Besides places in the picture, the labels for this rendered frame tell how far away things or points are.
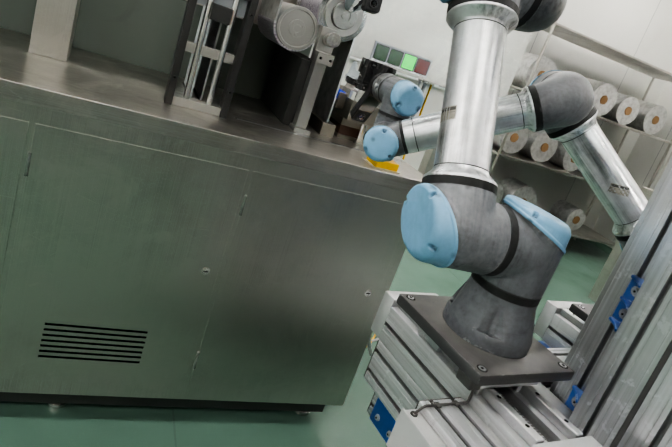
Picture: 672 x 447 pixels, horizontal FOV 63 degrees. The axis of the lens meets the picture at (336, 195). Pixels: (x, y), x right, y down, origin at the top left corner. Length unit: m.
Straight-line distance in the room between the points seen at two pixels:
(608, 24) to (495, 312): 5.12
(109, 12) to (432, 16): 1.10
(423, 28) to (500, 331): 1.43
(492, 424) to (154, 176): 0.91
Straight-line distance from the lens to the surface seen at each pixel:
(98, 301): 1.52
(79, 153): 1.36
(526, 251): 0.87
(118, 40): 1.90
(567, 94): 1.19
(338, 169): 1.42
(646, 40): 6.27
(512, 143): 4.91
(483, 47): 0.90
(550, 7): 1.01
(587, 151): 1.34
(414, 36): 2.12
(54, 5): 1.63
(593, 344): 1.09
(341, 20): 1.64
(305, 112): 1.62
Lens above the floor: 1.20
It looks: 16 degrees down
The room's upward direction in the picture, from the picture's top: 19 degrees clockwise
